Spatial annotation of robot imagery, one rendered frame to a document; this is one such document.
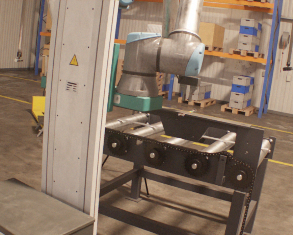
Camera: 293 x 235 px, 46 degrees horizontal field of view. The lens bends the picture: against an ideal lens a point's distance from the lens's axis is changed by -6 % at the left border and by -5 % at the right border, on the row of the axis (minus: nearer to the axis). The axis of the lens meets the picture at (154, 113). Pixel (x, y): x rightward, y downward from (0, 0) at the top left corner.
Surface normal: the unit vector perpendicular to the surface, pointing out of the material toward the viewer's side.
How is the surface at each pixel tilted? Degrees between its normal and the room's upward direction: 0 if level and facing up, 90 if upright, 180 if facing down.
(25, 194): 0
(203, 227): 0
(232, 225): 90
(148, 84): 70
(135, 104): 90
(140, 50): 88
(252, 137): 90
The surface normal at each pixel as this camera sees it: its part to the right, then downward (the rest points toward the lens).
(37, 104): 0.45, 0.22
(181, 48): -0.11, -0.30
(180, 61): -0.22, 0.37
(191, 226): 0.12, -0.98
